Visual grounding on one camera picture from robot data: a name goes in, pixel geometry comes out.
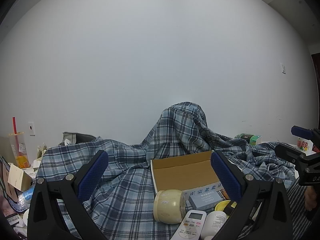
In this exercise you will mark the plastic drink cup red straw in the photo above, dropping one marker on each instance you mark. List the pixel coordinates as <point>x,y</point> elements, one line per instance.
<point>20,150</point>

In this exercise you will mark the person's right hand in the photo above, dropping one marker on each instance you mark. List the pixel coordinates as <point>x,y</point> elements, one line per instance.
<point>310,196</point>

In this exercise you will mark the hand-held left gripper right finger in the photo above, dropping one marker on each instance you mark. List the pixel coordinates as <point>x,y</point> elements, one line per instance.
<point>225,175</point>

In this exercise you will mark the white box red print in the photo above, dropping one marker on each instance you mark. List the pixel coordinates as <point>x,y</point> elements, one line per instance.
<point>304,145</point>

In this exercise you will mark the green tissue pack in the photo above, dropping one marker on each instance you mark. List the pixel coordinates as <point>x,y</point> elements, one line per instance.
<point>248,138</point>

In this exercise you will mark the white wall socket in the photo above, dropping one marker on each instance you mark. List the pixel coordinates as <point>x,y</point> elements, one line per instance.
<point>31,128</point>

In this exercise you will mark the dark wooden door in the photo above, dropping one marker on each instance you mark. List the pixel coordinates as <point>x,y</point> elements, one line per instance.
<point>316,80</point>

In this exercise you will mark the white wall switch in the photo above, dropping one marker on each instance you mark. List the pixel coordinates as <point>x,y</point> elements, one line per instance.
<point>283,68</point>

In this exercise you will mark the white labelled bottle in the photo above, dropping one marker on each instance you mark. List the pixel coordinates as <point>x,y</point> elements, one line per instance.
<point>215,223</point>

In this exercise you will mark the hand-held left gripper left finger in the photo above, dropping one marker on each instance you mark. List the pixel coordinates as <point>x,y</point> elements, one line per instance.
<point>93,177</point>

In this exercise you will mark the grey fabric bag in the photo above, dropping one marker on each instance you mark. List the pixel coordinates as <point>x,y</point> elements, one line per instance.
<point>80,138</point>

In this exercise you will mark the blue plaid blanket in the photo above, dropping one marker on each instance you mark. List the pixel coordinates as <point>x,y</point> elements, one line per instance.
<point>125,180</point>

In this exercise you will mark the cream round jar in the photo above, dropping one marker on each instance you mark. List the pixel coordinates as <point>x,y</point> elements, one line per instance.
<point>168,206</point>

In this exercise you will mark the pale blue small box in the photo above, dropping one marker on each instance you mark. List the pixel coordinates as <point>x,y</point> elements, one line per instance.
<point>205,201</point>

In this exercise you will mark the white remote control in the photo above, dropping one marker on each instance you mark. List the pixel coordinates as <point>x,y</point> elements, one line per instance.
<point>190,226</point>

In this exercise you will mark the yellow round lid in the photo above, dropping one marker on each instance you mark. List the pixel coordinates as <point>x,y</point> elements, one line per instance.
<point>221,206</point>

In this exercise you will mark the beige cardboard box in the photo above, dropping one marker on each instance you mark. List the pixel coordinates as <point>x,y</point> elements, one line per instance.
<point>17,178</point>

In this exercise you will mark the blue plastic bag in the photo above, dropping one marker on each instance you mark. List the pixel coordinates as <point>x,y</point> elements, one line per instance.
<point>26,195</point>

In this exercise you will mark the brown cork coaster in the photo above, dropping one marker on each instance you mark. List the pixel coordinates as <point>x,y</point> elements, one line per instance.
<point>225,194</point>

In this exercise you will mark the crumpled paper wrapper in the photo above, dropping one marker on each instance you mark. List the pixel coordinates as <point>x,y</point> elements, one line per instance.
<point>41,150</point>

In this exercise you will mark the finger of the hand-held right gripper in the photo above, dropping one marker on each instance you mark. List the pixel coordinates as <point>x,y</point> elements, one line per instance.
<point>287,150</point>
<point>301,131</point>

